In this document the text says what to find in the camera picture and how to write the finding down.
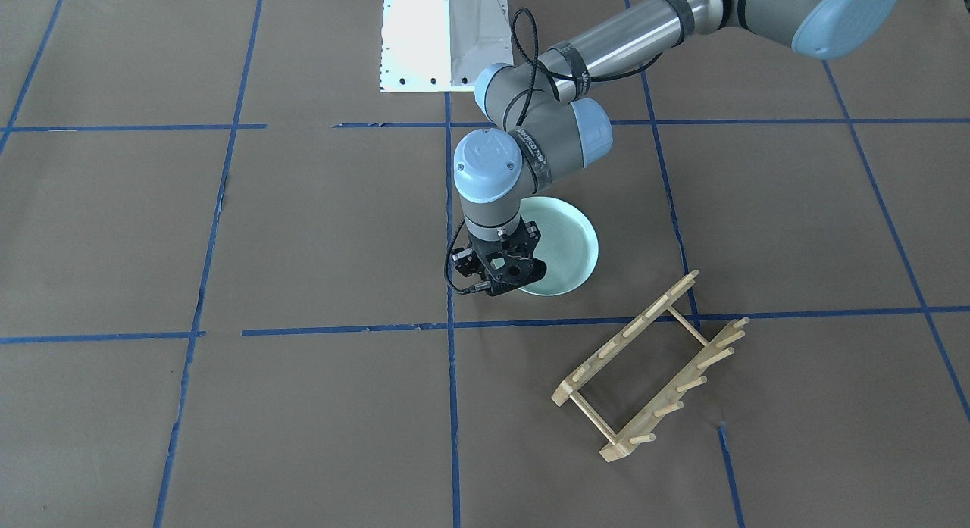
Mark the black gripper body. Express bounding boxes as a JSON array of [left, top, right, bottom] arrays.
[[451, 221, 547, 296]]

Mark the light green plate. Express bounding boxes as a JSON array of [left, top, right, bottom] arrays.
[[521, 196, 599, 296]]

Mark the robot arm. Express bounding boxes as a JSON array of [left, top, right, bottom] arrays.
[[444, 0, 898, 296]]

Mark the wooden dish rack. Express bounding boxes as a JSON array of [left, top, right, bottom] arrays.
[[551, 271, 749, 462]]

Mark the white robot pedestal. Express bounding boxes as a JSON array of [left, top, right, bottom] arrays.
[[379, 0, 513, 93]]

